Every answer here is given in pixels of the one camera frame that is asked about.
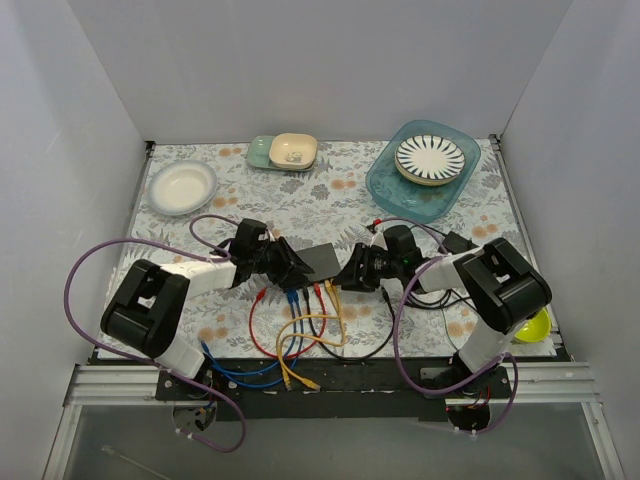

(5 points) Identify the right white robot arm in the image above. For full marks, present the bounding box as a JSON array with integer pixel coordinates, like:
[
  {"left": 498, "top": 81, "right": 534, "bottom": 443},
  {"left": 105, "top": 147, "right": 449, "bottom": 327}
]
[{"left": 334, "top": 225, "right": 552, "bottom": 398}]

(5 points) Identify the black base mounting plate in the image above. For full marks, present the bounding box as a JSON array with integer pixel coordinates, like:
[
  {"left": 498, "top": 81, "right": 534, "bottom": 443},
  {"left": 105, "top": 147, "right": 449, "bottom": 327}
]
[{"left": 155, "top": 357, "right": 511, "bottom": 422}]

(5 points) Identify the blue ethernet cable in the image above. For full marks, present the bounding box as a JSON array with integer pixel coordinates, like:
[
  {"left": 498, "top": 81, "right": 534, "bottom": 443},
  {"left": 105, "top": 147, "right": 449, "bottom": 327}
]
[
  {"left": 199, "top": 288, "right": 306, "bottom": 376},
  {"left": 214, "top": 289, "right": 309, "bottom": 390}
]

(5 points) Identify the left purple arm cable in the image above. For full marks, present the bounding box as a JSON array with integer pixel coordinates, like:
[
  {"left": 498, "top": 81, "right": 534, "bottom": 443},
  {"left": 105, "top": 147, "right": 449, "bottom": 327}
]
[{"left": 64, "top": 214, "right": 249, "bottom": 454}]

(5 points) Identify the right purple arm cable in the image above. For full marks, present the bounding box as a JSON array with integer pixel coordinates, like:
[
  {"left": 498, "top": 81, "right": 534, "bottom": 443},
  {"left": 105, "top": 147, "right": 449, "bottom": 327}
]
[{"left": 369, "top": 217, "right": 519, "bottom": 434}]

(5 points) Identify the red ethernet cable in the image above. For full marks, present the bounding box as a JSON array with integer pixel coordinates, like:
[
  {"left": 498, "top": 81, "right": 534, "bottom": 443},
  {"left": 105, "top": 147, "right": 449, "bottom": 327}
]
[{"left": 248, "top": 282, "right": 329, "bottom": 359}]

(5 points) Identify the white blue-rimmed bowl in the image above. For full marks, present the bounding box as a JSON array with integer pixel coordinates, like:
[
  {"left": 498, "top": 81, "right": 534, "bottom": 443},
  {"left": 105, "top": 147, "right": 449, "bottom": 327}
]
[{"left": 147, "top": 160, "right": 218, "bottom": 216}]

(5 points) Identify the floral patterned table mat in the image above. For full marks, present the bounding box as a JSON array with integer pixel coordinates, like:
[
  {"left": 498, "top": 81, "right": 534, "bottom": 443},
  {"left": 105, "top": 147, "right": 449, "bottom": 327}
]
[{"left": 108, "top": 139, "right": 530, "bottom": 359}]

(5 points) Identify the teal transparent plastic tray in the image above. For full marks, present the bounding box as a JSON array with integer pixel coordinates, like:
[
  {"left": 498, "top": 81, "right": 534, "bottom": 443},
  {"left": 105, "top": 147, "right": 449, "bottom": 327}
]
[{"left": 365, "top": 120, "right": 481, "bottom": 223}]

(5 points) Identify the black network switch box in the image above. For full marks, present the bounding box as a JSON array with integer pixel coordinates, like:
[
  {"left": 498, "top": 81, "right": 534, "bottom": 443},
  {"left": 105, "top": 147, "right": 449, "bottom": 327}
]
[{"left": 297, "top": 243, "right": 341, "bottom": 283}]

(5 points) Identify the striped white blue plate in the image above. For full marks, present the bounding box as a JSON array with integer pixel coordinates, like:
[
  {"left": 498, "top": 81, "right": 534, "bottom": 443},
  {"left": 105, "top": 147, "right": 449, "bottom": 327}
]
[{"left": 394, "top": 135, "right": 466, "bottom": 186}]

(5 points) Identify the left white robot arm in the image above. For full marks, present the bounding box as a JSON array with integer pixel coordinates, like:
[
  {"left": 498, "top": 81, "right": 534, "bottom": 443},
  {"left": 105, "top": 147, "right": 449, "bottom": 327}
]
[{"left": 101, "top": 219, "right": 314, "bottom": 400}]

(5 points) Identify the yellow ethernet cable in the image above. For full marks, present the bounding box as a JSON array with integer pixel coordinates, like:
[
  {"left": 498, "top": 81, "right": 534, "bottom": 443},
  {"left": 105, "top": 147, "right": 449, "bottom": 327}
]
[
  {"left": 275, "top": 279, "right": 347, "bottom": 391},
  {"left": 279, "top": 282, "right": 347, "bottom": 392}
]

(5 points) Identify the green square dish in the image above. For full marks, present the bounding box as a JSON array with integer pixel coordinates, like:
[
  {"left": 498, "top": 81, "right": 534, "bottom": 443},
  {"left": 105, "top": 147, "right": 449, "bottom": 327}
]
[{"left": 246, "top": 135, "right": 277, "bottom": 170}]

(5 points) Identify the black power adapter cable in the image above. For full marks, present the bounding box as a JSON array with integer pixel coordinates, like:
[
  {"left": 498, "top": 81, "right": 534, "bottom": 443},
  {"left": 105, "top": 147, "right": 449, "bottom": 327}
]
[{"left": 382, "top": 227, "right": 481, "bottom": 356}]

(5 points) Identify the beige square bowl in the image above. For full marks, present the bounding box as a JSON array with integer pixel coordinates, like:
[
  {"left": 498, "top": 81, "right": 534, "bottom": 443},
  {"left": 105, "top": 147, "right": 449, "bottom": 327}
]
[{"left": 269, "top": 133, "right": 318, "bottom": 170}]

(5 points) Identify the lime green bowl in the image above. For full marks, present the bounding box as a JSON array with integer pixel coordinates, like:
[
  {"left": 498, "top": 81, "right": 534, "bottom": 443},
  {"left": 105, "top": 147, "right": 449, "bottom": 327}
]
[{"left": 514, "top": 308, "right": 552, "bottom": 344}]

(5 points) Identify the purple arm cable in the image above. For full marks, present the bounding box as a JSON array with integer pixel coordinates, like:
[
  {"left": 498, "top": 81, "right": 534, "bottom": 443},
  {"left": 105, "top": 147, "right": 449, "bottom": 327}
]
[
  {"left": 369, "top": 217, "right": 519, "bottom": 434},
  {"left": 64, "top": 214, "right": 249, "bottom": 454}
]

